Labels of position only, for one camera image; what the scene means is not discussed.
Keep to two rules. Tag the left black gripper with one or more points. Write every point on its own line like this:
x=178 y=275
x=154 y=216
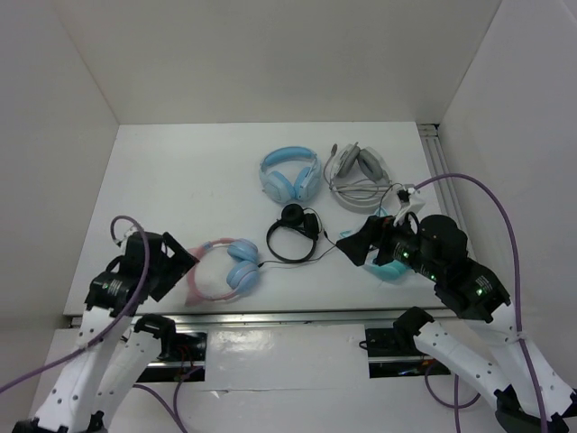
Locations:
x=179 y=262

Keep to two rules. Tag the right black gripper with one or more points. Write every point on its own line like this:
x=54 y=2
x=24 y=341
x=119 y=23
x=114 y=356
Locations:
x=355 y=245

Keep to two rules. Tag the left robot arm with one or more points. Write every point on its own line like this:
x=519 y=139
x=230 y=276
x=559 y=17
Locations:
x=113 y=347

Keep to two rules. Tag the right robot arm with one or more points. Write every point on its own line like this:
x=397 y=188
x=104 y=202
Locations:
x=524 y=391

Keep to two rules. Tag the white teal cat-ear headphones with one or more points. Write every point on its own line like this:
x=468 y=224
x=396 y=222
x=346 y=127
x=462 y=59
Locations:
x=392 y=271

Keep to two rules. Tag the light blue over-ear headphones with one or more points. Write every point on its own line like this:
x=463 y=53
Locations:
x=291 y=173

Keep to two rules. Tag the white grey gaming headset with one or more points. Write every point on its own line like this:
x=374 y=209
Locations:
x=357 y=177

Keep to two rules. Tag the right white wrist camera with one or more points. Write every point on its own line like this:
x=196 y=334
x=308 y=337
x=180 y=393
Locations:
x=409 y=202

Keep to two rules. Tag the aluminium rail front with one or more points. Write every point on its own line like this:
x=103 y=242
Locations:
x=286 y=318

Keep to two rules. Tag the aluminium rail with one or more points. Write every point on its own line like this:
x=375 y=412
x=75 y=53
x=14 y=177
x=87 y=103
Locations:
x=436 y=161
x=286 y=318

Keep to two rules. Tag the aluminium rail right side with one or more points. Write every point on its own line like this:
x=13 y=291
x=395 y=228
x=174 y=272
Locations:
x=436 y=161

